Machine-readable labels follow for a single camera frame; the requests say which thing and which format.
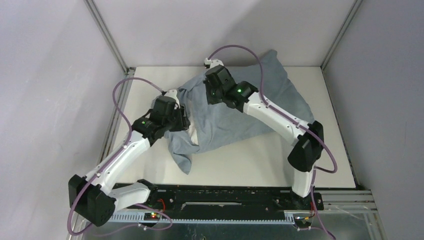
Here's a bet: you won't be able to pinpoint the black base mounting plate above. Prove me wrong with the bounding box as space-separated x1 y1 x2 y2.
145 184 324 219

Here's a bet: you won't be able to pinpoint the aluminium base frame rails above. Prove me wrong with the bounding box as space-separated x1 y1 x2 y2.
66 67 388 240

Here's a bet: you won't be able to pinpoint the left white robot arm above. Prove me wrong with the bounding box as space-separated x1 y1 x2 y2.
68 89 190 227

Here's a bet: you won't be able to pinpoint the right aluminium frame post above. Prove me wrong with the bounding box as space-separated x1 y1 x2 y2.
320 0 364 72

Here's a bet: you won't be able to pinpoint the purple cable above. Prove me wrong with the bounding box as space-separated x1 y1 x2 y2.
67 77 174 237
206 44 339 240

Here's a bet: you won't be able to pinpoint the grey-blue pillowcase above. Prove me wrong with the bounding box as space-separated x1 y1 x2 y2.
165 50 315 174

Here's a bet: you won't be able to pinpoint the grey slotted cable duct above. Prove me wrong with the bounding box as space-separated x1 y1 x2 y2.
108 211 295 225

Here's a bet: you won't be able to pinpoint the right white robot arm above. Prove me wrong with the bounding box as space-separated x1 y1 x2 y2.
203 58 324 209

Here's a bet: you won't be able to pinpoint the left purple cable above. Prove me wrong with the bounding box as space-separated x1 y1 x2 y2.
67 77 174 237

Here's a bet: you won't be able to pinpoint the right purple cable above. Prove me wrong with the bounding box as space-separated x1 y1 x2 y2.
206 44 339 240

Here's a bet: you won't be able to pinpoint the aluminium frame post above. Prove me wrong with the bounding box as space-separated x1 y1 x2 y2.
84 0 130 74
320 0 364 72

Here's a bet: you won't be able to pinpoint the white pillow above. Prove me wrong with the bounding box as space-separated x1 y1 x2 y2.
187 114 199 146

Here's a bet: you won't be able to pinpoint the left aluminium frame post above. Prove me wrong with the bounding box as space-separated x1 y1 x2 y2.
84 0 130 74

